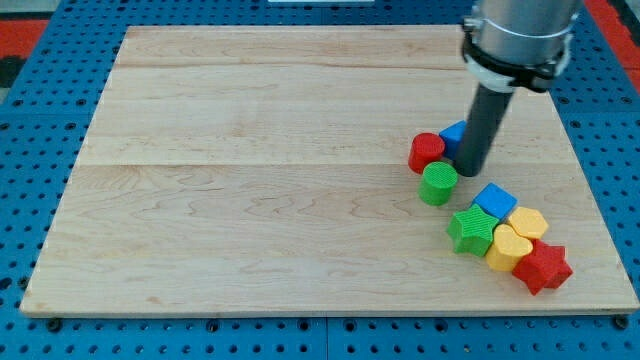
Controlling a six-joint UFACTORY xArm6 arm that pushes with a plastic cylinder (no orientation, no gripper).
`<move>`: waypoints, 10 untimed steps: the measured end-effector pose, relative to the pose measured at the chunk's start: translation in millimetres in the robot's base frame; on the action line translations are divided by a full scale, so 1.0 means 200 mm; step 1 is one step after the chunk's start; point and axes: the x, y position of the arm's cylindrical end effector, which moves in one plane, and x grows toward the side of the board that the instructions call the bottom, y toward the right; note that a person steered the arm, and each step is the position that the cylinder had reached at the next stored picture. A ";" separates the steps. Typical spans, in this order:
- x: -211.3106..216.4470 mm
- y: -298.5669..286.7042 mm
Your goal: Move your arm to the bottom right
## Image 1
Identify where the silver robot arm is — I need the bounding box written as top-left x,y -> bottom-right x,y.
461,0 -> 584,93

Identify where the wooden board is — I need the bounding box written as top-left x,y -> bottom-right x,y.
21,26 -> 639,318

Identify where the red cylinder block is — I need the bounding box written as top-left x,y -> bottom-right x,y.
408,132 -> 445,174

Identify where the green cylinder block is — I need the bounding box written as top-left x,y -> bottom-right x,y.
417,161 -> 458,206

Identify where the blue cube block behind rod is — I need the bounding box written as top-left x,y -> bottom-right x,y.
439,120 -> 466,160

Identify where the green star block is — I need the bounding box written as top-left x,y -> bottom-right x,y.
446,204 -> 499,257

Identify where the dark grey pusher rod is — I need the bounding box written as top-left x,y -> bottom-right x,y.
453,84 -> 513,177

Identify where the yellow heart block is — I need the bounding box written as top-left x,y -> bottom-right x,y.
485,224 -> 533,272

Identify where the yellow hexagon block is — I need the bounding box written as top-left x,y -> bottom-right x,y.
507,206 -> 549,239

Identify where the red star block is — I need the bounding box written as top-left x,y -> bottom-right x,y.
512,239 -> 573,295

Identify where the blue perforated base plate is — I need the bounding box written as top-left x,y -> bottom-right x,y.
1,1 -> 639,359

